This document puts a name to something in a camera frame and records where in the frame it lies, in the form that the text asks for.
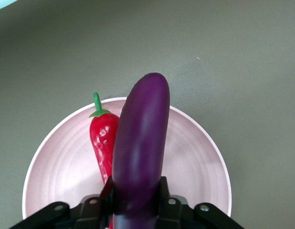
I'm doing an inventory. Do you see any long purple eggplant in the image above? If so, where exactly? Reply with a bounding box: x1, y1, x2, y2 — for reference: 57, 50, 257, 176
112, 73, 171, 229

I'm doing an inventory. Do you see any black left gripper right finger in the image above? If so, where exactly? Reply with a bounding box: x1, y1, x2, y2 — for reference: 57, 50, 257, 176
158, 176, 245, 229

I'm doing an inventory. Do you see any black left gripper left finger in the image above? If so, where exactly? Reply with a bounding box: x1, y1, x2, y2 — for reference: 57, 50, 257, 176
11, 176, 114, 229

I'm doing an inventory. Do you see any large table cover sheet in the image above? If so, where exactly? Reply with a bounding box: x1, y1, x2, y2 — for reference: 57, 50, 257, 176
0, 0, 295, 229

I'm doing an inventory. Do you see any pink round plate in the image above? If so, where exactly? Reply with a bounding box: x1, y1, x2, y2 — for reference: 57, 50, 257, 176
22, 96, 233, 221

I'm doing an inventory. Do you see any red chili pepper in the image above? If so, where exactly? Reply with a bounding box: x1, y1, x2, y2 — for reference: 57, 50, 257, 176
89, 92, 120, 187

